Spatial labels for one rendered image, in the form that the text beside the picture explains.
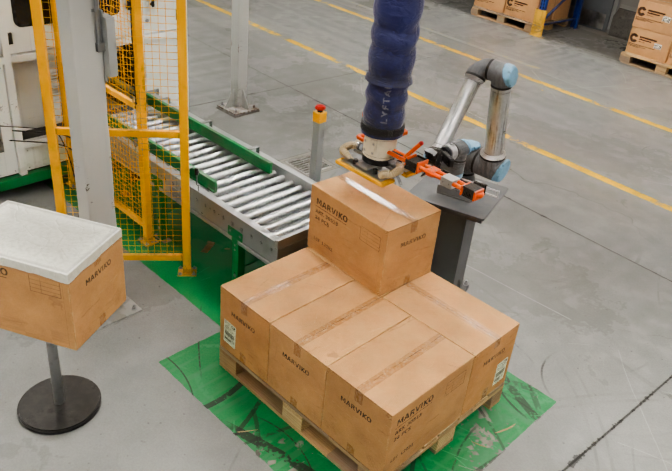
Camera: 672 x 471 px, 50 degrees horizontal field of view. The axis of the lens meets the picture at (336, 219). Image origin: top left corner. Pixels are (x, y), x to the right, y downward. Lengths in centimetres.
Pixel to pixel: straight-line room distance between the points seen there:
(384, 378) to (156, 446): 118
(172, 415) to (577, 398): 221
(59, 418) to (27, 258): 99
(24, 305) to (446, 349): 191
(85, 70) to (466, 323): 228
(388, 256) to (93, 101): 169
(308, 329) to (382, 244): 57
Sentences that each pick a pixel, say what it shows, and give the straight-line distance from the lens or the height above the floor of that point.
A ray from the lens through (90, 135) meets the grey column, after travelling 392.
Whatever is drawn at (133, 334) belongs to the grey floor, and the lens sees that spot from 435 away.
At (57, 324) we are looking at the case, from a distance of 328.
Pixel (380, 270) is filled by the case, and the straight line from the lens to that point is 368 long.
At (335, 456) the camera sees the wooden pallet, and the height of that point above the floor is 2.
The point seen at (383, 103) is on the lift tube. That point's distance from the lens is 353.
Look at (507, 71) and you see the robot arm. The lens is 393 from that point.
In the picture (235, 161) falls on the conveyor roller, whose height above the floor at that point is 55.
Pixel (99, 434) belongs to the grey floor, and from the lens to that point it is 381.
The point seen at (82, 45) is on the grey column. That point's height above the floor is 164.
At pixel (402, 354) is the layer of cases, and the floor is 54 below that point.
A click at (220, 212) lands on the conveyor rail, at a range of 440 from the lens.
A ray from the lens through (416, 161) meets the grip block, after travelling 357.
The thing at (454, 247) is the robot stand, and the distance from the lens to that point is 453.
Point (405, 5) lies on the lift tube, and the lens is 339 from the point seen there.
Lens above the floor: 275
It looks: 30 degrees down
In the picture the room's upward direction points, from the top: 6 degrees clockwise
